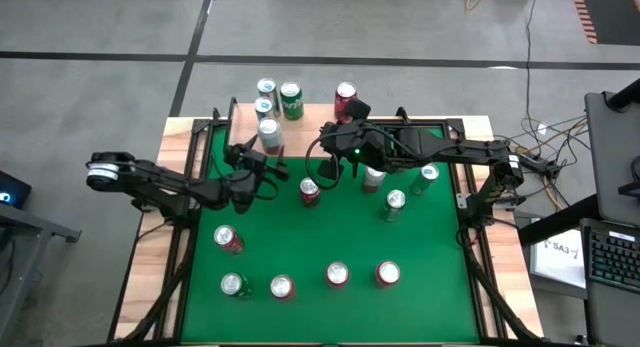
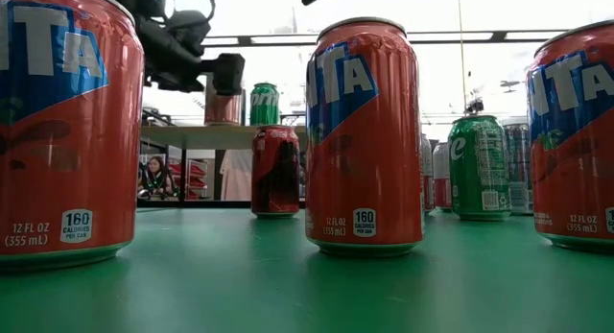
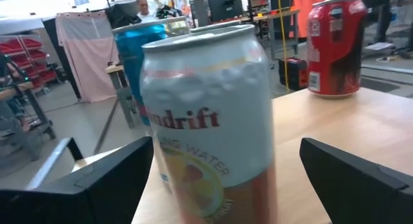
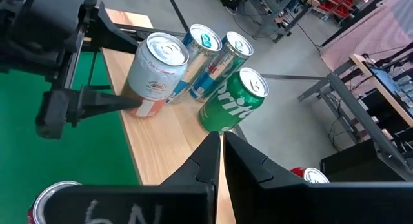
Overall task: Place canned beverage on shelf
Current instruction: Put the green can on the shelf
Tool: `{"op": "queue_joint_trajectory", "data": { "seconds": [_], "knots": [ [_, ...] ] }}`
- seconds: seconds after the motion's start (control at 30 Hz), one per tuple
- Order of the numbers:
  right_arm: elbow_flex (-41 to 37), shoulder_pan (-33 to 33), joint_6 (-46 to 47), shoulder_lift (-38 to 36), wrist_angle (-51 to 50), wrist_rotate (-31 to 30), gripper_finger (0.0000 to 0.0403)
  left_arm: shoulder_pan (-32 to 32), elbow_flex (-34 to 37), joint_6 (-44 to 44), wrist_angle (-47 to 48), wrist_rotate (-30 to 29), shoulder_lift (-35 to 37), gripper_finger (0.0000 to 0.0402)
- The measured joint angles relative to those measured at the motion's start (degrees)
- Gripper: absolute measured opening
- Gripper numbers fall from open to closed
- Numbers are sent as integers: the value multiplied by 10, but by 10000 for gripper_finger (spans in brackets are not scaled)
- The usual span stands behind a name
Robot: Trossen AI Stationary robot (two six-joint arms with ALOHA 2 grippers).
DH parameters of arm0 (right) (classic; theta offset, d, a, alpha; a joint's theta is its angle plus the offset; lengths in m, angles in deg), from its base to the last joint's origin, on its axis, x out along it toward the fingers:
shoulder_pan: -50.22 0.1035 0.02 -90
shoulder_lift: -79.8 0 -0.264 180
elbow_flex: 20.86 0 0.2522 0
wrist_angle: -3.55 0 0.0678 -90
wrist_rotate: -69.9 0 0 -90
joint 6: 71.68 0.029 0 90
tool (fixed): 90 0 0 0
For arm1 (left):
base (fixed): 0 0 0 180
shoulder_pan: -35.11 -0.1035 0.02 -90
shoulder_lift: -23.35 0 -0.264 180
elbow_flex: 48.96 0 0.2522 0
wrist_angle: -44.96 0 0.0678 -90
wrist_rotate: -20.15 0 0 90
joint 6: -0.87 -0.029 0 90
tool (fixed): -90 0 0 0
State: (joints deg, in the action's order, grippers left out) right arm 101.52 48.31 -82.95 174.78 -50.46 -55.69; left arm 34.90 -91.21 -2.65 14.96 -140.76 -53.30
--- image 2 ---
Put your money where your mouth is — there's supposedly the red Coca-Cola can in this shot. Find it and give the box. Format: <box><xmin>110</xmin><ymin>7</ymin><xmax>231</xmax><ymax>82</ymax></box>
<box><xmin>250</xmin><ymin>124</ymin><xmax>302</xmax><ymax>220</ymax></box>

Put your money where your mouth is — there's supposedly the white red can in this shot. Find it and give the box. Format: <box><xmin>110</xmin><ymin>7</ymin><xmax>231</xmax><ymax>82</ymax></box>
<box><xmin>432</xmin><ymin>141</ymin><xmax>453</xmax><ymax>213</ymax></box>

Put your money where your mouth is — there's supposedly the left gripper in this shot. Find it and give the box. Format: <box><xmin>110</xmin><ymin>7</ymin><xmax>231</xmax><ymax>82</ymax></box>
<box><xmin>138</xmin><ymin>10</ymin><xmax>246</xmax><ymax>97</ymax></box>

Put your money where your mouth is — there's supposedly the black table frame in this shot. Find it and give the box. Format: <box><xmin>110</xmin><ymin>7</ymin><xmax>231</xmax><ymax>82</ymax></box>
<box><xmin>136</xmin><ymin>199</ymin><xmax>308</xmax><ymax>210</ymax></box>

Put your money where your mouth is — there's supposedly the silver grey can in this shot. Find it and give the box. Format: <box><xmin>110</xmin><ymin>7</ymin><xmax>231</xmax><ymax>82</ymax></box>
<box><xmin>203</xmin><ymin>75</ymin><xmax>244</xmax><ymax>127</ymax></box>

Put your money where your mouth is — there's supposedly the green table mat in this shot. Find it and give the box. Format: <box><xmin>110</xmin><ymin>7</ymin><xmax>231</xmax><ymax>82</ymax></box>
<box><xmin>0</xmin><ymin>206</ymin><xmax>614</xmax><ymax>333</ymax></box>

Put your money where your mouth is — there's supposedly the red storage rack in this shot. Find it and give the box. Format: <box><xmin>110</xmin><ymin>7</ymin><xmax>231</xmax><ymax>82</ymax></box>
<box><xmin>167</xmin><ymin>158</ymin><xmax>210</xmax><ymax>201</ymax></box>

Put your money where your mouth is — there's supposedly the person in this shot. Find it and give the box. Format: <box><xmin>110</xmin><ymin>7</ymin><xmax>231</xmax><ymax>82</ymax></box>
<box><xmin>137</xmin><ymin>155</ymin><xmax>177</xmax><ymax>201</ymax></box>

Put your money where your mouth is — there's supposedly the wooden shelf platform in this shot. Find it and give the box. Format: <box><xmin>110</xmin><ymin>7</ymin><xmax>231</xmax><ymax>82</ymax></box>
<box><xmin>140</xmin><ymin>112</ymin><xmax>308</xmax><ymax>203</ymax></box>

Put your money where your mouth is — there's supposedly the green Sprite can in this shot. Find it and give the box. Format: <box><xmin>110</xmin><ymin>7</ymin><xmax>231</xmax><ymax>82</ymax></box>
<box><xmin>447</xmin><ymin>114</ymin><xmax>512</xmax><ymax>223</ymax></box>
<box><xmin>248</xmin><ymin>82</ymin><xmax>281</xmax><ymax>127</ymax></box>

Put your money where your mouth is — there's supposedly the silver green slim can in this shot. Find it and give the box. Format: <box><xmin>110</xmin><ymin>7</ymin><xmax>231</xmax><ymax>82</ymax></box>
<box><xmin>502</xmin><ymin>121</ymin><xmax>534</xmax><ymax>217</ymax></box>

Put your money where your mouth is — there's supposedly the white draped cloth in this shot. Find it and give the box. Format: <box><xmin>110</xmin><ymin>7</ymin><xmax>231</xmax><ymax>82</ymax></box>
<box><xmin>219</xmin><ymin>149</ymin><xmax>254</xmax><ymax>202</ymax></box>

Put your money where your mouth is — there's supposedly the red-orange Fanta can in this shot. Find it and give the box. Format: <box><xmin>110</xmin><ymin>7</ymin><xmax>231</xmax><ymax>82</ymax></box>
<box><xmin>525</xmin><ymin>19</ymin><xmax>614</xmax><ymax>255</ymax></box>
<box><xmin>0</xmin><ymin>0</ymin><xmax>146</xmax><ymax>274</ymax></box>
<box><xmin>304</xmin><ymin>15</ymin><xmax>427</xmax><ymax>258</ymax></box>

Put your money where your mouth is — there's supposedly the thin hanging cable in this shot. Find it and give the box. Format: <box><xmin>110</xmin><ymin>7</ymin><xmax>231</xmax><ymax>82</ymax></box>
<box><xmin>455</xmin><ymin>0</ymin><xmax>467</xmax><ymax>116</ymax></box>

